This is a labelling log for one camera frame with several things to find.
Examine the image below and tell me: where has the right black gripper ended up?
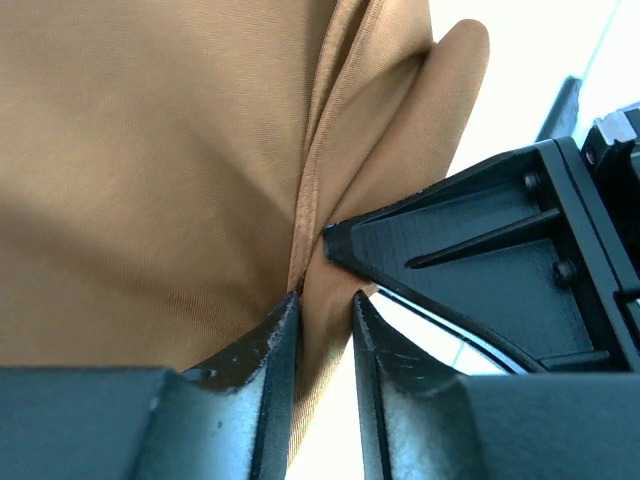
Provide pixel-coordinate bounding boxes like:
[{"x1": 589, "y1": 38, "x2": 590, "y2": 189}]
[{"x1": 324, "y1": 106, "x2": 639, "y2": 372}]

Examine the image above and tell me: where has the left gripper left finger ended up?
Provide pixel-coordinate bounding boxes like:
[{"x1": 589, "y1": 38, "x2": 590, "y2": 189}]
[{"x1": 1, "y1": 293, "x2": 300, "y2": 479}]

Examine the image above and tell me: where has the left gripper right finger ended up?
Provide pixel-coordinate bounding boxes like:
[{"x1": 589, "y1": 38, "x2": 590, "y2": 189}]
[{"x1": 353, "y1": 293, "x2": 639, "y2": 479}]

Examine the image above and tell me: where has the orange cloth napkin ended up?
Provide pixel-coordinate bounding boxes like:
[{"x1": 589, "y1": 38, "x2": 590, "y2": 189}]
[{"x1": 1, "y1": 1, "x2": 489, "y2": 451}]

